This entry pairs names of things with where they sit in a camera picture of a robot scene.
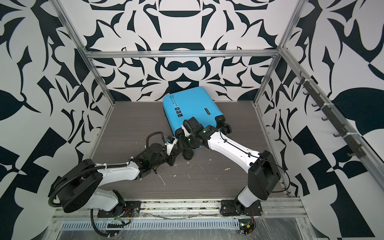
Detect blue hard-shell suitcase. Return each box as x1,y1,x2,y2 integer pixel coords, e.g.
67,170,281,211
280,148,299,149
163,87,232,140

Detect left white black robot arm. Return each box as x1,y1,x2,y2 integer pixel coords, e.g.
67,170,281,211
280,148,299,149
48,137,182,228

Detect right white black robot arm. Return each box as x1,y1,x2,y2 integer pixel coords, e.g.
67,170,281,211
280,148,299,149
176,117,282,209

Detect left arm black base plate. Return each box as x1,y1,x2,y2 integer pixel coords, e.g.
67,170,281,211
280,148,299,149
97,201,142,218

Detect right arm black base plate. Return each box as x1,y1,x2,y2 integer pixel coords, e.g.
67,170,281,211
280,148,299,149
220,199,263,216

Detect aluminium frame rails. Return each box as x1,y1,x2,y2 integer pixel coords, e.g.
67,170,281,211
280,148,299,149
49,0,384,193

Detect black wall hook rack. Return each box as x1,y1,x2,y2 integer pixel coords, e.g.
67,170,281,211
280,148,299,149
297,72,367,159

